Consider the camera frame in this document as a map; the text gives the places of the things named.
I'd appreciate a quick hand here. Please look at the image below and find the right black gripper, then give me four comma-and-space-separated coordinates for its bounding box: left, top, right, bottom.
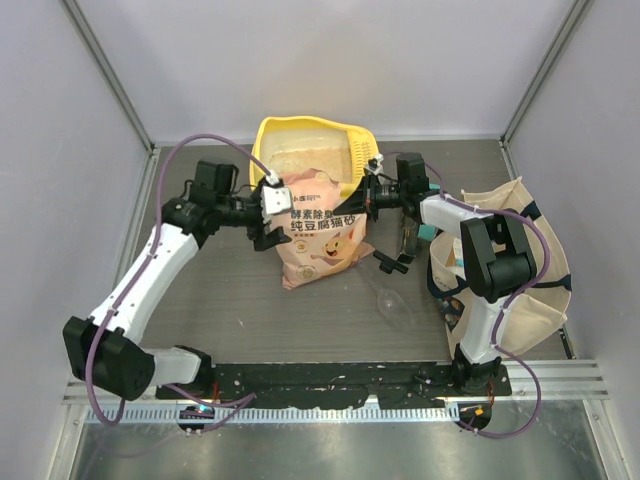
335, 173, 408, 222

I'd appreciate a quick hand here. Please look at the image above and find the pink cat litter bag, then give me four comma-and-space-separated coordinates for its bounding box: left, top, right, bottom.
272, 169, 374, 290

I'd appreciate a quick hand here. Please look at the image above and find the black bag clip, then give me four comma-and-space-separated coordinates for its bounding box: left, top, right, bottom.
373, 250, 413, 275

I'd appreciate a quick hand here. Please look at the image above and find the clear plastic scoop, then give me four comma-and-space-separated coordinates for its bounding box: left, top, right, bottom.
356, 263, 415, 331

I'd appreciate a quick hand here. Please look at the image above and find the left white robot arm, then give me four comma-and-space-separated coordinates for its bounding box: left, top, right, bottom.
63, 160, 293, 401

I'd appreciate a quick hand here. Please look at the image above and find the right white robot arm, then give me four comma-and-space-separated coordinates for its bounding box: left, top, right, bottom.
333, 152, 538, 395

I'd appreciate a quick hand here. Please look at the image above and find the yellow slotted litter scoop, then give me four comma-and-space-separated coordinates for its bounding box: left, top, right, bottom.
347, 129, 378, 181

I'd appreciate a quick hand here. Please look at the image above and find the yellow litter box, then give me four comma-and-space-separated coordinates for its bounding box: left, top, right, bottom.
252, 116, 367, 198

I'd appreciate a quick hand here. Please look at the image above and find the teal flat stick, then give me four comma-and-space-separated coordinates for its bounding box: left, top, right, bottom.
418, 183, 441, 242

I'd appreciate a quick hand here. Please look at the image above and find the blue white pouch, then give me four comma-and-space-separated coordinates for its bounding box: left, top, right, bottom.
446, 237, 464, 268

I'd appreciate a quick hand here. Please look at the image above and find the beige canvas tote bag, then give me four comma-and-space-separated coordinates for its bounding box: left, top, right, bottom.
424, 174, 574, 357

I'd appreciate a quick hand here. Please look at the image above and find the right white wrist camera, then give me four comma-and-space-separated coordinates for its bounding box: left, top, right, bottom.
364, 153, 384, 176

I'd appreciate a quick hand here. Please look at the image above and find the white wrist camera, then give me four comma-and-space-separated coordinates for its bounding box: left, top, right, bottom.
364, 153, 384, 176
260, 170, 293, 223

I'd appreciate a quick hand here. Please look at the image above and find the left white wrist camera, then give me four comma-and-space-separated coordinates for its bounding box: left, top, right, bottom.
260, 170, 293, 223

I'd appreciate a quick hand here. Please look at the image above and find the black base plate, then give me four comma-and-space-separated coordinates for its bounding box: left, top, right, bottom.
179, 362, 512, 410

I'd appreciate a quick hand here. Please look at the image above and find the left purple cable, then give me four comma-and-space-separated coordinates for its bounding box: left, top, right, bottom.
85, 133, 281, 426

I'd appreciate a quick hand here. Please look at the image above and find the white slotted cable duct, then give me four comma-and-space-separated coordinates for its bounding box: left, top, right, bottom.
84, 403, 461, 424

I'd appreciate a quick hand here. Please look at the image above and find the aluminium rail frame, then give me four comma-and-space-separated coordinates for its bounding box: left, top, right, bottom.
62, 357, 612, 404

